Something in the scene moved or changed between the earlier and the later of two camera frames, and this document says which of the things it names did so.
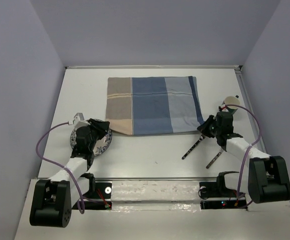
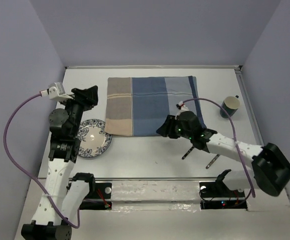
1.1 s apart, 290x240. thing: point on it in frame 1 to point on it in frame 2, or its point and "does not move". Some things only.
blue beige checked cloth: [153, 105] does not move
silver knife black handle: [220, 151] does not move
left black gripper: [100, 127] to [87, 98]
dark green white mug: [231, 100] does not move
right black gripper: [203, 127] to [166, 128]
